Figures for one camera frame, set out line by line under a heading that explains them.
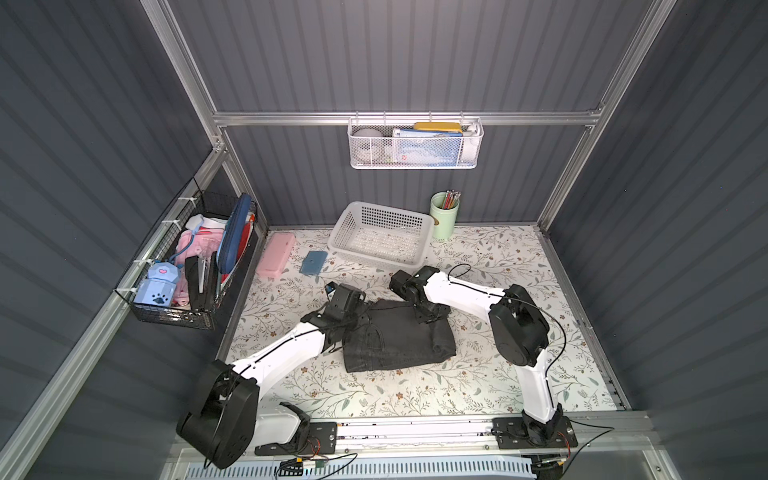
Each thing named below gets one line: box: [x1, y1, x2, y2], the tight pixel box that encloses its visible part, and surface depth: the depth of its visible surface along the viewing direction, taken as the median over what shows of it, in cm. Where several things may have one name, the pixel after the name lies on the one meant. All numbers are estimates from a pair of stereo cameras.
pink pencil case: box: [256, 232, 296, 278], surface depth 111 cm
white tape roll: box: [351, 128, 385, 165], surface depth 89 cm
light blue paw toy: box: [134, 262, 179, 307], surface depth 61 cm
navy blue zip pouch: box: [217, 193, 253, 275], surface depth 67 cm
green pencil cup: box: [429, 191, 460, 241], surface depth 114 cm
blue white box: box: [392, 128, 464, 166], surface depth 88 cm
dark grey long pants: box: [342, 300, 457, 373], surface depth 86 cm
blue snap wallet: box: [299, 250, 328, 275], surface depth 110 cm
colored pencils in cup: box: [440, 189, 461, 210], surface depth 110 cm
